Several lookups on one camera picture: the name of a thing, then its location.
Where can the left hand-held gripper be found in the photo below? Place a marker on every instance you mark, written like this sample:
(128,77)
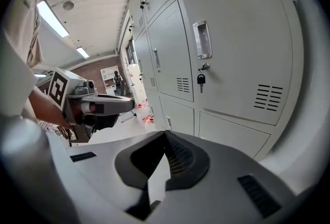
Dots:
(58,87)

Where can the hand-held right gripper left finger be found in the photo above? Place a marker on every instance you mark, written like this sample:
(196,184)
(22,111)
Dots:
(103,174)

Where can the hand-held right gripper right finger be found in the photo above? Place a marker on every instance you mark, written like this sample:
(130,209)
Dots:
(219,192)

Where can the row of grey locker doors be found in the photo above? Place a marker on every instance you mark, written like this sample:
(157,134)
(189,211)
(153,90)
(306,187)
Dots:
(170,50)

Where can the large grey locker door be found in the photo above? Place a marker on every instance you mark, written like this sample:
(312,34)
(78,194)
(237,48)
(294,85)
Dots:
(237,37)

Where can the person's left forearm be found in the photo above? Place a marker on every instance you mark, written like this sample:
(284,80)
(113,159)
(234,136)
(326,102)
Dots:
(43,106)

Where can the black locker key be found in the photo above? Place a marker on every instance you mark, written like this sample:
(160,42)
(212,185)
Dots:
(130,28)
(201,80)
(142,5)

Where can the white shelf cabinet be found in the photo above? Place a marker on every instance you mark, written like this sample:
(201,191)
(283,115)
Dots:
(106,76)

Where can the red floor clutter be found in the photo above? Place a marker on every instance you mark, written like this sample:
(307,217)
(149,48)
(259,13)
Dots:
(148,119)

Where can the white cylindrical tank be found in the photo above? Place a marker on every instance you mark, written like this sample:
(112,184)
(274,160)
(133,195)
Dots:
(135,76)

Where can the short ceiling light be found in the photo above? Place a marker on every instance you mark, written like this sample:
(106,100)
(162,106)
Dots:
(82,52)

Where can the long ceiling light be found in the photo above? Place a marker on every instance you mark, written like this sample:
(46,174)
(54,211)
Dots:
(52,17)

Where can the round ceiling smoke detector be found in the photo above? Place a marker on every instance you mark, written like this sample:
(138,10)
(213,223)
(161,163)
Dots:
(68,5)

